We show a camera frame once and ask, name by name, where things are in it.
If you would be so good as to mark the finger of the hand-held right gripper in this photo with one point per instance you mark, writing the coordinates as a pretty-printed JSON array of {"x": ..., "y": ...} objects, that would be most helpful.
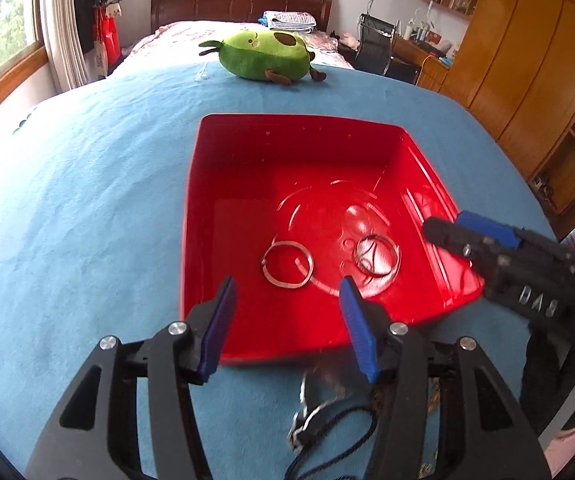
[
  {"x": 447, "y": 235},
  {"x": 487, "y": 230}
]

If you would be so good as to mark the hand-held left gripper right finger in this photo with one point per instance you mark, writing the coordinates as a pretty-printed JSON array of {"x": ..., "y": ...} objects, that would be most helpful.
[{"x": 360, "y": 325}]

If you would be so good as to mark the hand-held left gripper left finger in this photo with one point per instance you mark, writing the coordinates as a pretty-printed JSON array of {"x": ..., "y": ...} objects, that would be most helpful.
[{"x": 220, "y": 325}]

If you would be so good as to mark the plain silver bangle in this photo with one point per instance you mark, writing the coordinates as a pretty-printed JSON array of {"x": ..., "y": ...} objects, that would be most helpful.
[{"x": 263, "y": 263}]

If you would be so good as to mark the red plastic tray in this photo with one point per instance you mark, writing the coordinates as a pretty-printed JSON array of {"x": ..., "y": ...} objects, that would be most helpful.
[{"x": 247, "y": 185}]

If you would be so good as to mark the wooden desk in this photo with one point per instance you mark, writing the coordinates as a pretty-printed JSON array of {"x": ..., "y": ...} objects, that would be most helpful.
[{"x": 435, "y": 72}]

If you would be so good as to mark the blue blanket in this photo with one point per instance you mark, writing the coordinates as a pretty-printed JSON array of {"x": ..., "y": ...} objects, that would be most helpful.
[{"x": 92, "y": 210}]

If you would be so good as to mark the wooden wardrobe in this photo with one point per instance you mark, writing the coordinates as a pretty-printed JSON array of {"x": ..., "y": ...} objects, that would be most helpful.
[{"x": 517, "y": 60}]

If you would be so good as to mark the black office chair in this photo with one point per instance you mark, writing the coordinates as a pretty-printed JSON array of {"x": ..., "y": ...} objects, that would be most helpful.
[{"x": 375, "y": 45}]

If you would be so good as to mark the pink soft cloth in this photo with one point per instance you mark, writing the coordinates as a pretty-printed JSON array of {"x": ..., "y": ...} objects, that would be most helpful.
[{"x": 350, "y": 38}]

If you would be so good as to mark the clear plastic wrapper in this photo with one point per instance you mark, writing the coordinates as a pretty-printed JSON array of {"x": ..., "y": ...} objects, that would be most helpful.
[{"x": 202, "y": 74}]

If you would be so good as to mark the green avocado plush toy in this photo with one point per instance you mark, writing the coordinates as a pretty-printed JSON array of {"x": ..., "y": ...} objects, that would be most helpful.
[{"x": 262, "y": 55}]

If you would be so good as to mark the folded blue white towels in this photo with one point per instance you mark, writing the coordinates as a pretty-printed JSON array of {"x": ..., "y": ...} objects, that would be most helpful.
[{"x": 287, "y": 21}]

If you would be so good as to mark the pink floral bedsheet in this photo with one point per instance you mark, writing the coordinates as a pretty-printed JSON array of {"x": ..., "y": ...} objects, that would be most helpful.
[{"x": 177, "y": 35}]

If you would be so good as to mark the red hanging bag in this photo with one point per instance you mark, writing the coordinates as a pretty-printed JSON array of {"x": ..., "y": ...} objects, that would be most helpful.
[{"x": 111, "y": 37}]

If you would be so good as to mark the dark wooden headboard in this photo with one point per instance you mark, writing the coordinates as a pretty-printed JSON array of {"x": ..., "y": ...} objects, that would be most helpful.
[{"x": 217, "y": 5}]

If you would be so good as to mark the hanging black jacket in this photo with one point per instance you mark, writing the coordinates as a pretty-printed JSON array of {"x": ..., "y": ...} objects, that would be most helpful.
[{"x": 86, "y": 15}]

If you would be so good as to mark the white curtain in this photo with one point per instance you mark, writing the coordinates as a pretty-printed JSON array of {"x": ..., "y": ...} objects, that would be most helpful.
[{"x": 64, "y": 25}]

